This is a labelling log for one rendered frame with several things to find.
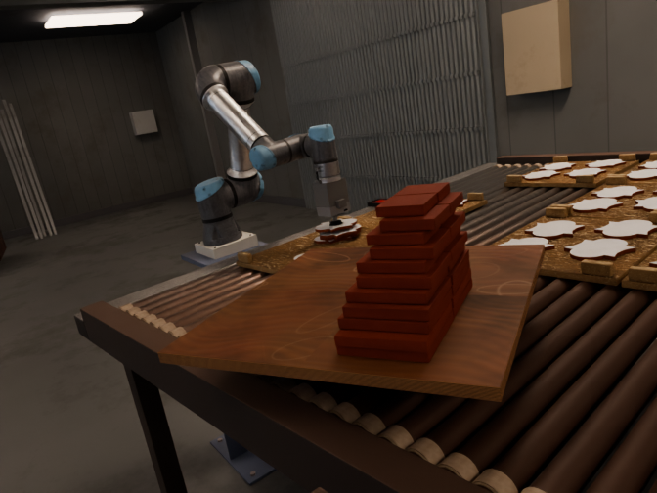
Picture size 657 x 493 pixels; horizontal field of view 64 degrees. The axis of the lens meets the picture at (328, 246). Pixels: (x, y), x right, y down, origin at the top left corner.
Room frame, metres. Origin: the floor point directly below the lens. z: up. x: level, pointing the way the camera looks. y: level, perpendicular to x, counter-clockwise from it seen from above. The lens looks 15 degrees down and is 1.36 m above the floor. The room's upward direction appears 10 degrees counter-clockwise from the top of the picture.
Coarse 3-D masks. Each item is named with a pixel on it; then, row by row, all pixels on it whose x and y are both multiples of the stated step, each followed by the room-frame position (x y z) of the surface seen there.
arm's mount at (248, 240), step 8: (240, 240) 1.93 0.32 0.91; (248, 240) 1.94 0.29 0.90; (256, 240) 1.96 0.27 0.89; (200, 248) 1.96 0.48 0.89; (208, 248) 1.90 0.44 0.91; (216, 248) 1.87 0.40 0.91; (224, 248) 1.89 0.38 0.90; (232, 248) 1.90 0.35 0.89; (240, 248) 1.92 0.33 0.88; (208, 256) 1.91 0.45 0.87; (216, 256) 1.87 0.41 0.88
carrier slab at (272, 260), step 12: (300, 240) 1.68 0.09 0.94; (312, 240) 1.65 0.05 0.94; (348, 240) 1.58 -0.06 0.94; (360, 240) 1.56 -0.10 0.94; (264, 252) 1.60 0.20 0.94; (276, 252) 1.57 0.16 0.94; (288, 252) 1.55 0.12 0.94; (300, 252) 1.53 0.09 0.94; (240, 264) 1.54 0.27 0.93; (252, 264) 1.49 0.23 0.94; (264, 264) 1.47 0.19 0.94; (276, 264) 1.45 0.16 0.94
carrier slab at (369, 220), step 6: (468, 204) 1.77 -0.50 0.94; (474, 204) 1.76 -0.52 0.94; (480, 204) 1.78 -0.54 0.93; (372, 210) 1.94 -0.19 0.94; (456, 210) 1.72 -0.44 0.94; (462, 210) 1.71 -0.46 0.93; (468, 210) 1.73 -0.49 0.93; (360, 216) 1.87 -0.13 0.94; (366, 216) 1.86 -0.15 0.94; (372, 216) 1.84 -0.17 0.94; (360, 222) 1.78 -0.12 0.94; (366, 222) 1.77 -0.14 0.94; (372, 222) 1.75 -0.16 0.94; (378, 222) 1.74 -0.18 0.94; (372, 228) 1.68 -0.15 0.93
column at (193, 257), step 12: (192, 252) 2.03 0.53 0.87; (204, 264) 1.82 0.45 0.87; (216, 444) 2.01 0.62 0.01; (228, 444) 1.89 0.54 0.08; (240, 444) 1.91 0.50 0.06; (228, 456) 1.91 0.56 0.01; (240, 456) 1.90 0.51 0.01; (252, 456) 1.89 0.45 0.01; (240, 468) 1.83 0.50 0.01; (252, 468) 1.81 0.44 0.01; (264, 468) 1.80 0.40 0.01; (252, 480) 1.74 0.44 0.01
